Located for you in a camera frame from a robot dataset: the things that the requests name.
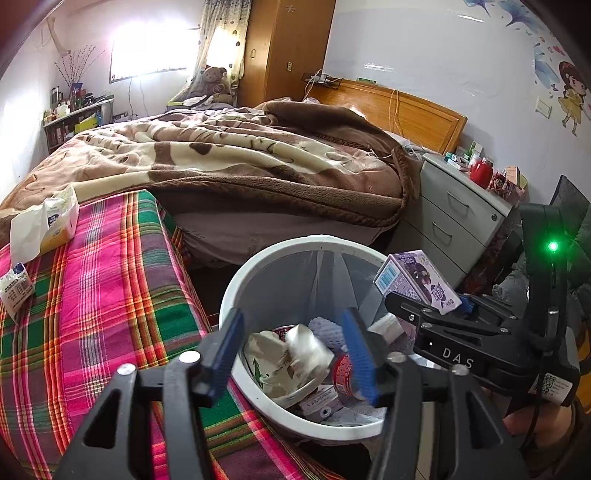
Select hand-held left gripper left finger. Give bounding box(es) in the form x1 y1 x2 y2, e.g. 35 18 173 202
53 307 245 480

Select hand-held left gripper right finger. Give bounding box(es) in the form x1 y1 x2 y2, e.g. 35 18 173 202
341 307 522 480

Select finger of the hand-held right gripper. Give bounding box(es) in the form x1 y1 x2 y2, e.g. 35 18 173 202
457 293 525 324
385 292 467 334

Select purple milk carton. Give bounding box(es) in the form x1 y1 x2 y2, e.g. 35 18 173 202
373 249 462 316

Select white plastic trash bin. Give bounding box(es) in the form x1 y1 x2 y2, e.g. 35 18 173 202
218 236 416 441

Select person's right hand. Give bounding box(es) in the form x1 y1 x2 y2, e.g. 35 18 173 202
501 401 578 444

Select grey cloth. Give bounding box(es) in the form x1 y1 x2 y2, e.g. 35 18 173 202
492 272 532 315

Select crumpled white paper wrapper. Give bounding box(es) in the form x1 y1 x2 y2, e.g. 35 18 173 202
244 323 337 400

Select grey nightstand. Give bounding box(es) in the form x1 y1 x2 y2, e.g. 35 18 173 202
392 152 515 289

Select red printed box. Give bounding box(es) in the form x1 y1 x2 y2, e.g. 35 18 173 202
489 170 522 204

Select dark chair back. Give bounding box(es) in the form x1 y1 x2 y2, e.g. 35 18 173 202
549 174 591 296

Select red jar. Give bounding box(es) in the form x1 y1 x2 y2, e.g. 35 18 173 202
470 157 494 189

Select pink green plaid blanket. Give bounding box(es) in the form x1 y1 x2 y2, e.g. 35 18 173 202
0 189 352 480

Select brown and cream blanket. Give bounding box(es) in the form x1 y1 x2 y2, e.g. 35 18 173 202
0 97 423 241

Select wooden headboard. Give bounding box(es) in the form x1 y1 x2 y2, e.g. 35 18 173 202
307 78 468 155

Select white tissue pack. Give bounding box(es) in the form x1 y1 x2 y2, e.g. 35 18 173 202
9 185 80 266

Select small white printed packet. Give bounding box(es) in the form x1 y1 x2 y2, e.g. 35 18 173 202
0 261 34 319

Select white power strip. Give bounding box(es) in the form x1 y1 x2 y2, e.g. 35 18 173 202
302 71 342 88

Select brown teddy bear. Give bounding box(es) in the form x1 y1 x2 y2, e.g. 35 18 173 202
187 66 234 106

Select cluttered shelf unit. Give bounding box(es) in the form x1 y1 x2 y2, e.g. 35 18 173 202
42 83 116 155

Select wooden wardrobe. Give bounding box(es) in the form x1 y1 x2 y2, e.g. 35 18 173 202
235 0 337 109

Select bright window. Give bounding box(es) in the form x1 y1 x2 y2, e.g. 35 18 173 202
109 25 201 84

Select patterned curtain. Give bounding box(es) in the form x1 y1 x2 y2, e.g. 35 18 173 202
185 0 254 100

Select dried branches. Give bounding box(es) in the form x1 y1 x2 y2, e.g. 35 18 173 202
53 44 109 88

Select yellow cable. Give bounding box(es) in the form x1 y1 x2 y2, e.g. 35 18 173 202
389 88 402 139

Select cartoon girl wall sticker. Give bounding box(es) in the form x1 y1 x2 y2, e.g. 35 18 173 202
533 41 591 139

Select blue flower wall sticker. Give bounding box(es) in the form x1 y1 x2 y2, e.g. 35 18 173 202
464 0 555 88

